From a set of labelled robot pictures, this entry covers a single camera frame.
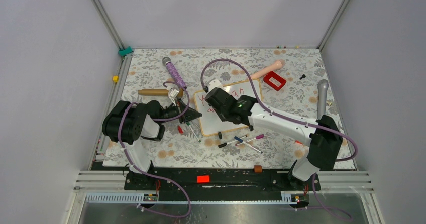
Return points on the red tape label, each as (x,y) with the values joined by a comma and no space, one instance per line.
(203,179)

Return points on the teal corner clamp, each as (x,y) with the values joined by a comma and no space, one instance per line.
(125,52)

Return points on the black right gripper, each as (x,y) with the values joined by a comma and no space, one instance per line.
(223,118)

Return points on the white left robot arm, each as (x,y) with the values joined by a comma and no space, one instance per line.
(129,123)

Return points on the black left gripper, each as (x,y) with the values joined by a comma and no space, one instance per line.
(189,114)

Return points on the brown cylinder block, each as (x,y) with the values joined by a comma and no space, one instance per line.
(258,169)

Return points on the red rectangular plastic box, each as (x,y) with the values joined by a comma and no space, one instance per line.
(275,81)

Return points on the green capped whiteboard marker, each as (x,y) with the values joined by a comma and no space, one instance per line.
(193,131)

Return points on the yellow framed whiteboard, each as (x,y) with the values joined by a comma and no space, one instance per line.
(210,123)

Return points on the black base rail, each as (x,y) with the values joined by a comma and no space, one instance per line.
(174,184)

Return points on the blue capped whiteboard marker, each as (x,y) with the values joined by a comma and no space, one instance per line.
(241,141)

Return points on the black capped whiteboard marker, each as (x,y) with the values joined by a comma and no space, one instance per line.
(231,142)

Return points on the silver toy microphone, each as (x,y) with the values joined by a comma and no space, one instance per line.
(322,88)

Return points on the magenta capped whiteboard marker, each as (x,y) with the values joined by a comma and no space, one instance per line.
(255,138)

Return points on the red marker cap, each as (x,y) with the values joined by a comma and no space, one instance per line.
(180,130)

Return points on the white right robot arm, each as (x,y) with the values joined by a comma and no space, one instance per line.
(321,136)

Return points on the pink toy microphone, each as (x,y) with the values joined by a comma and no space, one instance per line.
(278,64)

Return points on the purple glitter toy microphone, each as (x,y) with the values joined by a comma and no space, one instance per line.
(166,61)

